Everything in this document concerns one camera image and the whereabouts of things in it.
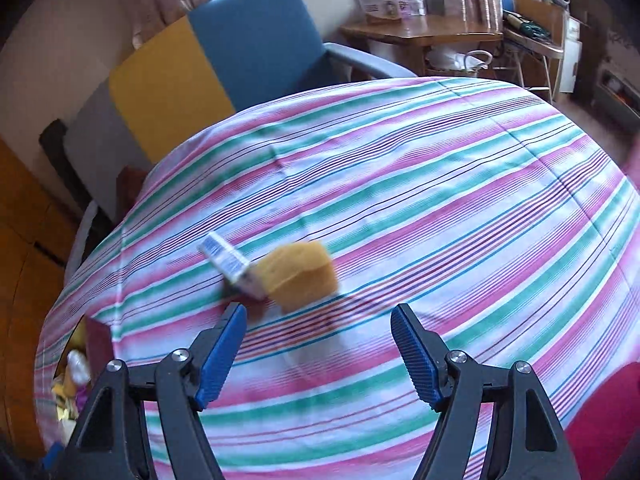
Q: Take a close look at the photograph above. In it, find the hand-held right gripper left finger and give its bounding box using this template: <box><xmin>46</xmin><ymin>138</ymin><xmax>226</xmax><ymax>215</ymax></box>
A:
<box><xmin>55</xmin><ymin>302</ymin><xmax>248</xmax><ymax>480</ymax></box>

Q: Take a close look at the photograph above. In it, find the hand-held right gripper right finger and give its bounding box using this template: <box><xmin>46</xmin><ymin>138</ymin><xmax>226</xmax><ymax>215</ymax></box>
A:
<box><xmin>391</xmin><ymin>304</ymin><xmax>581</xmax><ymax>480</ymax></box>

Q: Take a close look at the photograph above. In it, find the blue tissue pack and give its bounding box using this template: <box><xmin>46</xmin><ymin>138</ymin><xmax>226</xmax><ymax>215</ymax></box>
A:
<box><xmin>196</xmin><ymin>232</ymin><xmax>268</xmax><ymax>301</ymax></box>

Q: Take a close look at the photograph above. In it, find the yellow sponge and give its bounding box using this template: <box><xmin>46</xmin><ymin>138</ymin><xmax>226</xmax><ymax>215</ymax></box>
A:
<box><xmin>257</xmin><ymin>240</ymin><xmax>340</xmax><ymax>315</ymax></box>

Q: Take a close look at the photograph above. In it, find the gold metal tin box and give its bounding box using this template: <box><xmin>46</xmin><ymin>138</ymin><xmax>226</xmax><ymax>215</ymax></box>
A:
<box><xmin>47</xmin><ymin>314</ymin><xmax>116</xmax><ymax>466</ymax></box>

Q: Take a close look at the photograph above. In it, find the clear plastic bag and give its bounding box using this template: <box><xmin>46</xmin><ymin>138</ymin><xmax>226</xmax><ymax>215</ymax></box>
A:
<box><xmin>67</xmin><ymin>350</ymin><xmax>91</xmax><ymax>383</ymax></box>

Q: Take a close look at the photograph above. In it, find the striped tablecloth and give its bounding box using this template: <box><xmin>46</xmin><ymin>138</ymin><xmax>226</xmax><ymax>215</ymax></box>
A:
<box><xmin>35</xmin><ymin>76</ymin><xmax>633</xmax><ymax>480</ymax></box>

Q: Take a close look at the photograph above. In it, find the dark red bag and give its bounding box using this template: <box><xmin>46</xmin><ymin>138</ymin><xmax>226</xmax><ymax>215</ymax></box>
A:
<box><xmin>116</xmin><ymin>165</ymin><xmax>148</xmax><ymax>221</ymax></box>

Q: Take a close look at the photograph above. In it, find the person's red clothing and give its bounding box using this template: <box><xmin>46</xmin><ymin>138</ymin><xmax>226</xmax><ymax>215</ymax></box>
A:
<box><xmin>562</xmin><ymin>360</ymin><xmax>640</xmax><ymax>480</ymax></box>

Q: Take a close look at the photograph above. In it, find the wooden wardrobe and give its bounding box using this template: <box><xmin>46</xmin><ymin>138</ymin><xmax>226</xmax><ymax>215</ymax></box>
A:
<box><xmin>0</xmin><ymin>135</ymin><xmax>83</xmax><ymax>461</ymax></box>

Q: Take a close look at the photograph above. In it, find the black rolled mat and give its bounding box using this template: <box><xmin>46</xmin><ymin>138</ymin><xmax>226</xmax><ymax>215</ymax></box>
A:
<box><xmin>39</xmin><ymin>119</ymin><xmax>86</xmax><ymax>211</ymax></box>

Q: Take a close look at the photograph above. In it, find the white basket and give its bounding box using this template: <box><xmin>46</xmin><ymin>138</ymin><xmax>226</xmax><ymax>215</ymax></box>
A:
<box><xmin>425</xmin><ymin>50</ymin><xmax>493</xmax><ymax>79</ymax></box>

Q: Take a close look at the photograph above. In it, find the grey yellow blue armchair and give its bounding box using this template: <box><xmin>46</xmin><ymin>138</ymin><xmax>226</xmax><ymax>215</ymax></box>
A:
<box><xmin>62</xmin><ymin>0</ymin><xmax>418</xmax><ymax>226</ymax></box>

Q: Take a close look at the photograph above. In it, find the wooden side table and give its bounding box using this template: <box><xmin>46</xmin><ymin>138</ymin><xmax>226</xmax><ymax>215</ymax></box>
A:
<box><xmin>340</xmin><ymin>12</ymin><xmax>503</xmax><ymax>78</ymax></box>

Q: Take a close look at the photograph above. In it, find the dark heater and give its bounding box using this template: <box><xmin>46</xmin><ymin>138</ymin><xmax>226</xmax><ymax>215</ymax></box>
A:
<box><xmin>595</xmin><ymin>60</ymin><xmax>640</xmax><ymax>113</ymax></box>

